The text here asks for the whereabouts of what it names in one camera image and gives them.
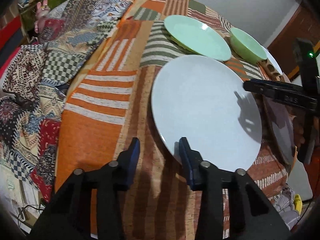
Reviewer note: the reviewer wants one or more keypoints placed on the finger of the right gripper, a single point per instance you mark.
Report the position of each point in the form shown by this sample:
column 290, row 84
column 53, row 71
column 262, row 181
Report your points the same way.
column 284, row 93

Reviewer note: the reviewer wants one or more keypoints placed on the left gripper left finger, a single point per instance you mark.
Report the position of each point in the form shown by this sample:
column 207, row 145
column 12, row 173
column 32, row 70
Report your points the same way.
column 68, row 215

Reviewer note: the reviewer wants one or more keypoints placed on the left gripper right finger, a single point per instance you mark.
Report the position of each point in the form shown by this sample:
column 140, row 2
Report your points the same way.
column 252, row 215

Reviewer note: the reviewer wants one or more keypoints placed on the large white plate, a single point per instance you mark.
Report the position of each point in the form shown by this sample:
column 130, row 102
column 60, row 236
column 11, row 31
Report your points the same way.
column 201, row 99

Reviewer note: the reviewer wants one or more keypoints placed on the small green plate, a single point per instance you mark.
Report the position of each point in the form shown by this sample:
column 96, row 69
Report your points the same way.
column 198, row 37

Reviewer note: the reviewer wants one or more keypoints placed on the white bowl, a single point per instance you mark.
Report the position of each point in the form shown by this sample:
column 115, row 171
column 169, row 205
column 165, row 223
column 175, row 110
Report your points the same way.
column 273, row 61

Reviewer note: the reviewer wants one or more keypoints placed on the green bowl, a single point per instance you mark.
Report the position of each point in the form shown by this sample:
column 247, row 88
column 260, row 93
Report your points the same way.
column 246, row 46

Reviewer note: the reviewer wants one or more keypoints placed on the striped patchwork tablecloth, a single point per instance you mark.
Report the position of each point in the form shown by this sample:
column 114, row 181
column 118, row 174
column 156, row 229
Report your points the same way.
column 109, row 104

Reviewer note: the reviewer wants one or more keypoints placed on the patterned patchwork blanket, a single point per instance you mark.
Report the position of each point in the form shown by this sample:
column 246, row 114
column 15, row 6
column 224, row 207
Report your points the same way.
column 35, row 84

